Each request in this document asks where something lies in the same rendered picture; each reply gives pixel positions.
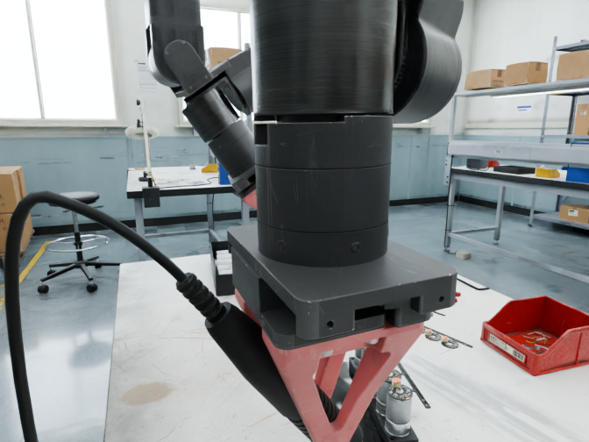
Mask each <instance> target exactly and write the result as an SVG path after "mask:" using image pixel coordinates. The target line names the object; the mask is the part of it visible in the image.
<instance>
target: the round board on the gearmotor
mask: <svg viewBox="0 0 589 442"><path fill-rule="evenodd" d="M400 388H401V389H402V390H403V392H404V393H403V394H398V393H396V389H398V388H394V387H393V385H392V384H391V385H389V386H388V387H387V393H388V395H389V396H391V397H392V398H393V399H395V400H399V401H407V400H409V399H411V398H412V396H413V391H412V390H411V388H409V387H408V386H406V385H403V384H401V387H400ZM407 389H409V390H410V391H409V392H408V391H407ZM389 391H392V392H393V393H390V392H389Z"/></svg>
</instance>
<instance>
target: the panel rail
mask: <svg viewBox="0 0 589 442"><path fill-rule="evenodd" d="M397 366H398V368H399V369H400V370H401V375H404V376H405V378H406V379H407V381H408V383H409V384H410V386H411V387H412V389H411V390H412V391H413V392H415V393H416V394H417V396H418V397H419V399H420V400H421V402H422V404H423V405H424V407H425V408H426V409H431V407H430V405H429V404H428V402H427V401H426V399H425V398H424V396H423V395H422V393H421V391H420V390H419V389H418V387H416V385H415V383H414V382H413V380H412V379H411V378H410V376H409V375H408V373H407V371H406V370H405V368H404V367H403V365H402V364H401V363H400V362H399V364H398V365H397ZM426 404H427V405H426Z"/></svg>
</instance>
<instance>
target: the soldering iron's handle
mask: <svg viewBox="0 0 589 442"><path fill-rule="evenodd" d="M185 274H186V275H187V278H186V279H185V280H184V281H183V282H176V283H175V286H176V289H177V290H178V291H179V292H180V293H182V295H183V296H184V297H185V298H186V299H188V301H189V302H190V303H191V304H192V305H194V307H195V308H196V309H197V310H198V311H200V313H201V314H202V315H203V316H204V317H205V318H206V319H205V322H204V325H205V327H206V329H207V331H208V333H209V335H210V336H211V337H212V338H213V339H214V340H215V342H216V343H217V344H218V346H219V347H220V348H221V350H222V351H223V352H224V354H225V355H226V356H227V357H228V359H229V360H230V361H231V363H232V364H233V365H234V366H235V368H236V369H237V370H238V372H239V373H240V374H241V375H242V376H243V377H244V378H245V379H246V380H247V381H248V382H249V383H250V384H251V385H252V386H253V387H254V388H255V389H256V390H257V391H258V392H259V393H260V394H261V395H262V396H263V397H264V398H265V399H266V400H267V401H268V402H269V403H270V404H272V406H273V407H274V408H275V409H276V410H277V411H279V413H280V414H281V415H282V416H283V417H287V419H288V420H289V421H290V422H291V423H292V424H293V425H294V426H295V427H296V428H297V429H298V430H300V431H301V432H302V433H303V434H304V435H305V436H306V437H307V438H308V439H309V440H310V441H311V442H313V441H312V439H311V437H310V436H309V433H308V431H307V429H306V427H305V424H304V423H303V421H302V418H301V416H300V414H299V412H298V410H297V409H296V407H295V404H294V402H293V400H292V398H291V396H290V394H289V393H288V391H287V387H286V385H285V383H284V381H283V380H282V378H281V376H280V373H279V371H278V369H277V367H276V366H275V364H274V362H273V359H272V357H271V355H270V353H269V351H268V349H267V347H266V344H265V342H264V340H263V339H262V327H261V326H260V325H258V324H257V323H256V322H255V321H253V320H252V319H251V318H250V317H248V316H247V315H246V314H245V313H244V312H243V311H242V310H241V309H239V307H237V306H236V305H234V304H232V303H229V302H223V303H220V300H219V299H218V298H217V297H216V296H215V295H214V294H213V293H212V292H211V291H209V289H208V288H207V287H206V286H205V285H203V283H202V281H201V280H200V279H197V276H196V275H195V274H194V273H190V272H187V273H185ZM316 388H317V391H318V394H319V396H320V399H321V402H322V405H323V408H324V411H325V413H326V416H327V418H328V420H329V422H330V423H332V422H334V421H335V420H336V419H337V416H338V413H339V411H340V409H339V408H338V407H337V406H336V405H335V404H334V403H333V402H332V401H331V400H330V398H329V397H328V396H327V395H326V394H325V393H324V392H323V391H322V390H321V389H320V387H319V386H318V385H317V384H316ZM362 438H363V436H362V431H361V428H360V426H359V425H358V427H357V429H356V431H355V432H354V433H353V435H352V437H351V440H350V442H362Z"/></svg>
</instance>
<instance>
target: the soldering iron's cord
mask: <svg viewBox="0 0 589 442"><path fill-rule="evenodd" d="M38 203H49V204H52V205H55V206H59V207H61V208H63V209H66V210H71V211H73V212H75V213H78V214H80V215H83V216H84V217H87V218H89V219H91V220H94V221H96V222H97V223H98V224H100V225H103V226H105V227H107V228H109V229H110V230H112V231H113V232H115V233H117V234H118V235H120V236H122V237H123V238H125V239H127V240H128V241H130V242H131V243H132V244H133V245H135V246H136V247H138V248H139V249H140V250H142V251H143V252H144V253H146V254H147V255H148V256H150V257H151V258H152V259H153V260H155V261H156V262H157V263H158V264H159V265H161V266H162V267H163V268H164V269H165V270H166V271H167V272H168V273H169V274H170V275H171V276H173V278H174V279H175V280H176V281H177V282H183V281H184V280H185V279H186V278H187V275H186V274H185V273H184V272H183V271H182V270H181V269H180V268H179V267H178V266H177V265H176V264H174V263H173V262H172V261H171V260H170V259H169V258H168V257H167V256H166V255H165V254H164V253H163V252H161V250H159V249H158V248H157V247H156V246H154V245H153V244H152V243H150V242H149V241H148V240H146V239H145V238H143V237H142V236H141V235H139V234H138V233H137V232H135V231H133V230H132V229H131V228H130V227H128V226H127V225H124V224H123V223H121V222H120V221H118V220H116V219H115V218H113V217H111V216H109V215H108V214H106V213H104V212H102V211H100V210H98V209H96V208H94V207H92V206H90V205H87V204H85V203H82V202H80V201H77V200H75V199H73V198H70V197H68V196H63V195H61V194H57V193H53V192H51V191H47V190H46V191H37V192H31V193H30V194H29V195H27V196H26V197H24V198H23V199H22V200H20V201H19V202H18V205H17V207H16V209H15V210H14V212H13V214H12V216H11V220H10V224H9V228H8V232H7V237H6V241H5V255H4V303H5V313H6V324H7V334H8V342H9V349H10V356H11V368H12V375H13V381H14V387H15V391H16V397H17V402H18V412H19V417H20V423H21V427H22V432H23V436H24V441H25V442H39V441H38V435H37V431H36V426H35V422H34V415H33V410H32V400H31V395H30V389H29V383H28V378H27V371H26V364H25V350H24V343H23V336H22V325H21V313H20V302H19V259H20V247H21V239H22V235H23V231H24V227H25V221H26V219H27V218H28V216H29V213H30V211H31V209H32V208H33V207H35V206H36V205H37V204H38Z"/></svg>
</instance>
